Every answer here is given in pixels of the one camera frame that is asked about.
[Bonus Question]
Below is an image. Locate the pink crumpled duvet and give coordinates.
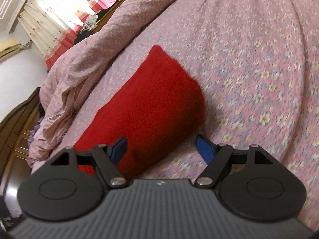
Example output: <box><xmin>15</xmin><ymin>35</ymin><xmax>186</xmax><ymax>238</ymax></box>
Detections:
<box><xmin>27</xmin><ymin>0</ymin><xmax>175</xmax><ymax>168</ymax></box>

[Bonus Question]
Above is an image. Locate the pink white curtain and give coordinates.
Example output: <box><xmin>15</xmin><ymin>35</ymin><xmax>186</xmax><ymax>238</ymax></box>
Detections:
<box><xmin>17</xmin><ymin>0</ymin><xmax>121</xmax><ymax>69</ymax></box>

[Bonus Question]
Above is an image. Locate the wall air conditioner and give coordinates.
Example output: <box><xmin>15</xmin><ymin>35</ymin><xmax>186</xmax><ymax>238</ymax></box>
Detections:
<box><xmin>0</xmin><ymin>38</ymin><xmax>21</xmax><ymax>62</ymax></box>

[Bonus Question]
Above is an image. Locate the pink floral bed sheet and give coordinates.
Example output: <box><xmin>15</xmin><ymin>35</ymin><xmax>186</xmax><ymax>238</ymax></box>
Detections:
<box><xmin>31</xmin><ymin>0</ymin><xmax>318</xmax><ymax>230</ymax></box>

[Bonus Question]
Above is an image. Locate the red knit sweater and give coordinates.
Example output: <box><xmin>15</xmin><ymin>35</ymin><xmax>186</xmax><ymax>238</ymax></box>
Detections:
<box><xmin>75</xmin><ymin>45</ymin><xmax>206</xmax><ymax>179</ymax></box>

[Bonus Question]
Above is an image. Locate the dark wooden headboard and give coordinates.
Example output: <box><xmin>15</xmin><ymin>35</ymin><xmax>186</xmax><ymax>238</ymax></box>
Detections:
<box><xmin>1</xmin><ymin>88</ymin><xmax>39</xmax><ymax>219</ymax></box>

